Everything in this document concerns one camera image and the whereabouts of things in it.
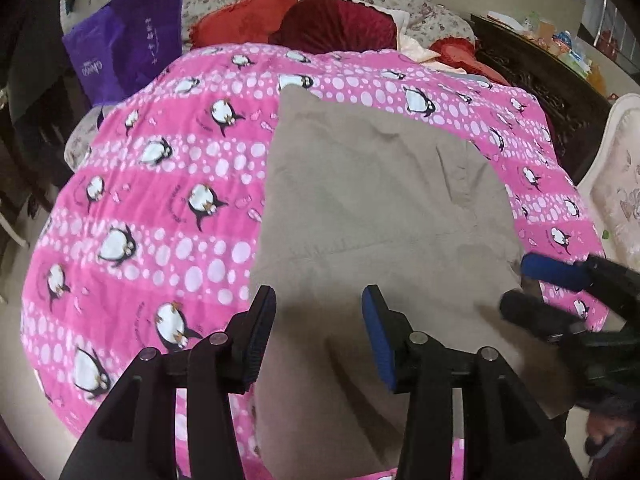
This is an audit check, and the peach folded cloth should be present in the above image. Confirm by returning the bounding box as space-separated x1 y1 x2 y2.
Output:
397 34 451 72

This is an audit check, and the clutter on headboard shelf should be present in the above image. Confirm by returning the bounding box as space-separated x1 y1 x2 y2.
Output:
486 11 601 82

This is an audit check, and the purple shopping bag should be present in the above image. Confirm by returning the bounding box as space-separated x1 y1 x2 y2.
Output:
63 0 182 106

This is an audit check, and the dark red velvet pillow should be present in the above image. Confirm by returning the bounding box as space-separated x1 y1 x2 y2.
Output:
268 0 398 54

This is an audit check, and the bright red pillow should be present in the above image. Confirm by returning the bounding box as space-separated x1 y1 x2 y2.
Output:
189 0 298 48

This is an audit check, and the khaki zip jacket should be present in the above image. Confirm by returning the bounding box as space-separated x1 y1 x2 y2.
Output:
250 86 574 479

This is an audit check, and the pink penguin quilt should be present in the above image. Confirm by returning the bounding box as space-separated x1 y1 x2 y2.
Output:
21 44 602 479

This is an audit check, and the dark wooden headboard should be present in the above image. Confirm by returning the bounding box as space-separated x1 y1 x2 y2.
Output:
469 14 611 183

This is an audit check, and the red cushion at right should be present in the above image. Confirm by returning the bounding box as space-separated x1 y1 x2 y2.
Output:
430 37 510 86

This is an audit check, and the white upholstered chair right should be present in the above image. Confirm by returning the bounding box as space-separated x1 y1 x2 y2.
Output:
578 93 640 271

